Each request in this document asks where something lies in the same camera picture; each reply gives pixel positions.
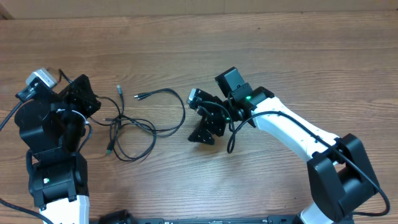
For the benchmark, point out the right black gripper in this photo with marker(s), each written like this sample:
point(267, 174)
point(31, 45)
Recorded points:
point(208, 122)

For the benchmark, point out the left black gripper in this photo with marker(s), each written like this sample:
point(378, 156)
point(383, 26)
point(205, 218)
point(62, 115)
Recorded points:
point(86, 99)

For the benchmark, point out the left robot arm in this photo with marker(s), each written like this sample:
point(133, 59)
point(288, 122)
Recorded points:
point(55, 127)

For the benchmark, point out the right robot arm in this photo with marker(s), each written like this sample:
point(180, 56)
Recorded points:
point(339, 170)

